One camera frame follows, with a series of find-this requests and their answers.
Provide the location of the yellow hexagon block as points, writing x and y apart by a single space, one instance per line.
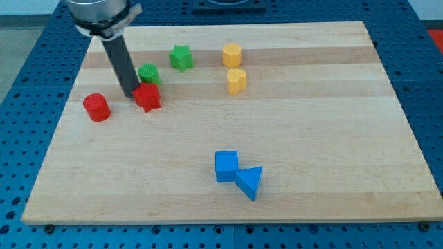
232 55

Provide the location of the red star block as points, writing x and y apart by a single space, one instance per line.
147 96

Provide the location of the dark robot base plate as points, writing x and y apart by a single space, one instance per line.
227 5

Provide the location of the green cylinder block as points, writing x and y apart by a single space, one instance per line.
148 73

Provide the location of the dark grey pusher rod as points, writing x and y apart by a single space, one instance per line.
122 64

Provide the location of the wooden board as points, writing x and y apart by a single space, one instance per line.
319 115

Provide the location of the blue triangle block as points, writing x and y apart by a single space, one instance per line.
248 181

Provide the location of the blue cube block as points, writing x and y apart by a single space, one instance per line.
226 165

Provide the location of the green star block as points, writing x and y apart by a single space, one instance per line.
181 57

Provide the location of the yellow heart block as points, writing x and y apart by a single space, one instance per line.
236 80

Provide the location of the red cylinder block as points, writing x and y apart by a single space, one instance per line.
96 106

